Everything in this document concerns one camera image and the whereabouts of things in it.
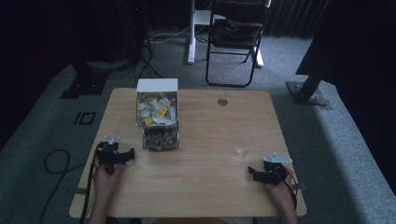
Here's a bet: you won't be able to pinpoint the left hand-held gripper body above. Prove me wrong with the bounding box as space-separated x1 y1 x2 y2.
94 134 126 175

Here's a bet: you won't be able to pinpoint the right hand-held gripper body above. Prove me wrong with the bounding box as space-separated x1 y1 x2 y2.
261 151 294 187

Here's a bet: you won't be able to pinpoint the person's right hand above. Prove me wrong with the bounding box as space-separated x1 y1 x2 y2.
262 163 297 209

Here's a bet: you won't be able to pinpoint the person's left hand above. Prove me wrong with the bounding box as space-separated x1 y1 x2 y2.
92 157 126 202

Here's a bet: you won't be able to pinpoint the clear glass cup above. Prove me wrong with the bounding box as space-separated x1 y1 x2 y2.
233 133 257 161

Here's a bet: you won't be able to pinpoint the pile of dark packets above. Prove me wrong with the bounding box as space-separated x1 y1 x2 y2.
144 128 179 151

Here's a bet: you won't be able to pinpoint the clear plastic box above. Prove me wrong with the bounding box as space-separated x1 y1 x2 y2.
142 120 180 151

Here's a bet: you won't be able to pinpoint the pile of white yellow sachets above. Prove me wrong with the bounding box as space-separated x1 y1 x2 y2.
137 91 177 127

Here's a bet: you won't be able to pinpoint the white open box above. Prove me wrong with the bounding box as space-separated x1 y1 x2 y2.
135 77 179 128

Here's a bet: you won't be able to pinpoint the black stand base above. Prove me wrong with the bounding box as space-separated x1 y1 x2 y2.
60 61 110 100

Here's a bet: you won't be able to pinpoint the black metal stand with plate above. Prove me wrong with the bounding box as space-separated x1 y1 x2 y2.
285 0 334 111

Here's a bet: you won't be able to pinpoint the black folding chair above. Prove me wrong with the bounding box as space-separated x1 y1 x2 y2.
205 0 271 89

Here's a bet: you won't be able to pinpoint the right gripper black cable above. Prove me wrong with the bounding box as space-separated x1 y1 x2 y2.
278 167 299 210

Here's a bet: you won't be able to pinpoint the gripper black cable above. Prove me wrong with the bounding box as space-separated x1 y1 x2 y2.
278 167 299 210
78 142 104 224

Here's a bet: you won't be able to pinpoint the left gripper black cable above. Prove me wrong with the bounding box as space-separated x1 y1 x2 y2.
78 142 104 224

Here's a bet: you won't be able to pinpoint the black looped floor cable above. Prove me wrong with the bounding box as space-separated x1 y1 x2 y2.
38 148 86 224

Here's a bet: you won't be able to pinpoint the black floor cables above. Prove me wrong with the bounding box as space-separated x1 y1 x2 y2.
109 43 164 80

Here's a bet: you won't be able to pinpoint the white floor cable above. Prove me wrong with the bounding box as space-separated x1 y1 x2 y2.
148 24 209 45

